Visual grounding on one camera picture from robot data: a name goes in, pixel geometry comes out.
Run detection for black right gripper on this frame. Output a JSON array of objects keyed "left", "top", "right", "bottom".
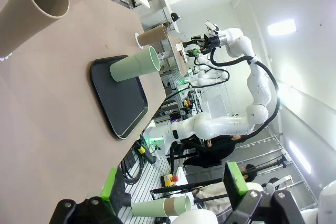
[{"left": 183, "top": 34, "right": 221, "bottom": 57}]

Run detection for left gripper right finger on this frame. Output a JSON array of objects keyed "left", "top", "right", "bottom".
[{"left": 222, "top": 161, "right": 308, "bottom": 224}]

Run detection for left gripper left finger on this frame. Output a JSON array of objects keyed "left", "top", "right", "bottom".
[{"left": 49, "top": 166, "right": 127, "bottom": 224}]

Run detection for tall brown cup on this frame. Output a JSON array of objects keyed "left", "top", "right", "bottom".
[
  {"left": 164, "top": 197, "right": 176, "bottom": 216},
  {"left": 138, "top": 24, "right": 169, "bottom": 47},
  {"left": 0, "top": 0, "right": 71, "bottom": 56}
]

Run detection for tall pale green cup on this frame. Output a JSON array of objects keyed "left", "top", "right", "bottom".
[
  {"left": 131, "top": 198, "right": 166, "bottom": 217},
  {"left": 109, "top": 46, "right": 161, "bottom": 82},
  {"left": 174, "top": 194, "right": 194, "bottom": 213}
]

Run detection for brown top table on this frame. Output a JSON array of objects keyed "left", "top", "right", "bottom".
[{"left": 165, "top": 24, "right": 191, "bottom": 77}]

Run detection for person in black clothes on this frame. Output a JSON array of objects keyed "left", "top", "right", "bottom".
[{"left": 170, "top": 133, "right": 249, "bottom": 169}]

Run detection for black tripod pole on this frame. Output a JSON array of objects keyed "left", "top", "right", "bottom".
[{"left": 150, "top": 176, "right": 229, "bottom": 201}]

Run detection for yellow emergency stop box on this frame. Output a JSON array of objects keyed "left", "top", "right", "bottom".
[{"left": 161, "top": 173, "right": 180, "bottom": 188}]

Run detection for black plastic tray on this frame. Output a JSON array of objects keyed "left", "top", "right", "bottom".
[{"left": 88, "top": 55, "right": 150, "bottom": 140}]

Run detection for ceiling light panel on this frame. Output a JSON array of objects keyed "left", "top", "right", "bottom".
[{"left": 267, "top": 18, "right": 298, "bottom": 36}]

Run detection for black cable bundle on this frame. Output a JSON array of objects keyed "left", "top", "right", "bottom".
[{"left": 120, "top": 153, "right": 148, "bottom": 186}]

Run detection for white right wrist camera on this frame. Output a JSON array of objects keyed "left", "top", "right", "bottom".
[{"left": 205, "top": 20, "right": 221, "bottom": 35}]

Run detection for black yellow enabling handle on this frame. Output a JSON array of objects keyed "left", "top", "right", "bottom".
[{"left": 135, "top": 142, "right": 156, "bottom": 166}]

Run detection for thick black cable hose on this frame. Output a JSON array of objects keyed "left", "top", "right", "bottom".
[{"left": 209, "top": 47, "right": 279, "bottom": 141}]

